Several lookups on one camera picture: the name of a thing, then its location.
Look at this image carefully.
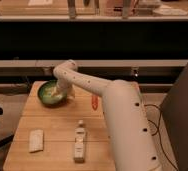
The long metal shelf rail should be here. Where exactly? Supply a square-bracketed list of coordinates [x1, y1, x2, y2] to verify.
[0, 60, 188, 68]

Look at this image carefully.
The white bottle lying flat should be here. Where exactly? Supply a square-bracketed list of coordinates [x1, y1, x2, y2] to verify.
[73, 120, 87, 163]

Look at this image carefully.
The black cable on floor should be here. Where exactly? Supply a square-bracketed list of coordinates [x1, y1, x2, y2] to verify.
[144, 103, 180, 171]

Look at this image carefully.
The green ceramic bowl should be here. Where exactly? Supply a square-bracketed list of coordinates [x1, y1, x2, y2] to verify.
[37, 80, 67, 107]

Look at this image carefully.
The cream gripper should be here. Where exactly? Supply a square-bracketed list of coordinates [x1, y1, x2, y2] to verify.
[51, 87, 75, 99]

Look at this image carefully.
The orange carrot toy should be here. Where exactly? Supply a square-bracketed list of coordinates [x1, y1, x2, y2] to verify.
[91, 94, 98, 110]

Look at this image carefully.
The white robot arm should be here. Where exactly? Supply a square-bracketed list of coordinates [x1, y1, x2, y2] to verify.
[53, 60, 163, 171]

